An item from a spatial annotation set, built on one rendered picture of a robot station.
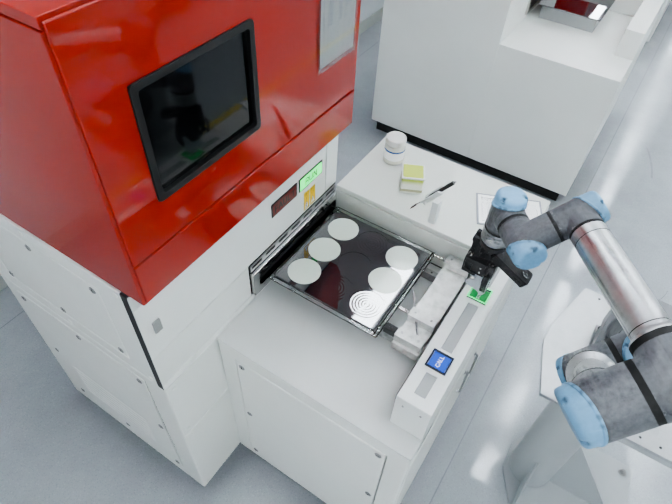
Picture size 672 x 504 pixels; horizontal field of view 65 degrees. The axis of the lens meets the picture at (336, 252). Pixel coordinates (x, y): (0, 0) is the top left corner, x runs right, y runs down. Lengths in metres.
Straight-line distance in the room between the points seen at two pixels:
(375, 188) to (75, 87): 1.14
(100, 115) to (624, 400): 0.94
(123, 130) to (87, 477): 1.70
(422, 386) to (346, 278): 0.42
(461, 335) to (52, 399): 1.78
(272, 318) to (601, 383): 0.92
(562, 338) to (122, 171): 1.29
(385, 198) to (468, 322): 0.51
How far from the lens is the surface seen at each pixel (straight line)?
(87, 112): 0.87
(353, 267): 1.61
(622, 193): 3.76
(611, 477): 2.53
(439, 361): 1.38
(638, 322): 1.09
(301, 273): 1.59
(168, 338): 1.38
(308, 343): 1.54
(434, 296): 1.61
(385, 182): 1.80
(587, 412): 1.03
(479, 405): 2.47
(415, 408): 1.32
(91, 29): 0.84
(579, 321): 1.78
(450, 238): 1.66
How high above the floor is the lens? 2.12
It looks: 48 degrees down
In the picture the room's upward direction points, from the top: 4 degrees clockwise
